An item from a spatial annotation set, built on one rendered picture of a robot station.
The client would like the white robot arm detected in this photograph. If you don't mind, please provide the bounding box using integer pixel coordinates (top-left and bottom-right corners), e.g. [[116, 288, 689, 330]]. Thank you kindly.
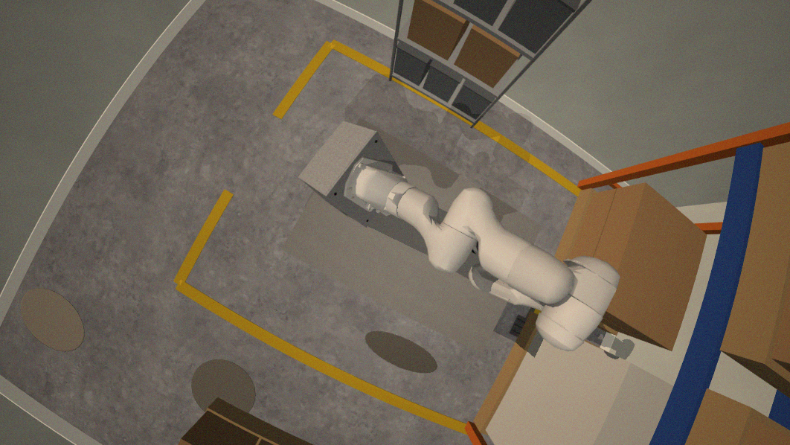
[[344, 157, 620, 351]]

